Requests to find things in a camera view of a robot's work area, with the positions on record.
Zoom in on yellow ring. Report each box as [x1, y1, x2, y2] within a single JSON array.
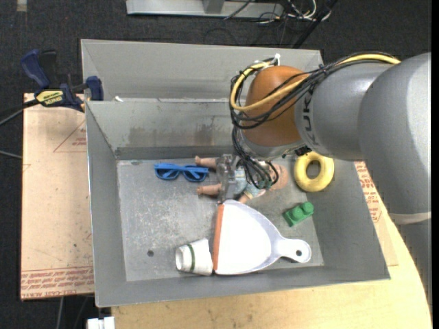
[[294, 151, 335, 193]]

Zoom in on white cup with green stripe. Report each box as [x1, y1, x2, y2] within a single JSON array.
[[174, 237, 215, 277]]

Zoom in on grey metal bin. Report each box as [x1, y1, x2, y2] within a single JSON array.
[[80, 38, 392, 308]]

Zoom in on brown cardboard board red print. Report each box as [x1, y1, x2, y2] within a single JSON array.
[[20, 93, 401, 301]]

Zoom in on white dustpan with orange edge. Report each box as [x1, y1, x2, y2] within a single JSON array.
[[211, 199, 313, 276]]

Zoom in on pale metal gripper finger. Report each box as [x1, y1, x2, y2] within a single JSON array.
[[216, 154, 235, 182], [219, 176, 238, 204]]

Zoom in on blue sunglasses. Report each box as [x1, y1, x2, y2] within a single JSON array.
[[153, 162, 210, 183]]

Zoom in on toy doll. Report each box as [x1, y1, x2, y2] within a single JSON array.
[[194, 155, 289, 205]]

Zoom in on green toy brick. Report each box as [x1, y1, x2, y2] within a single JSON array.
[[282, 201, 315, 228]]

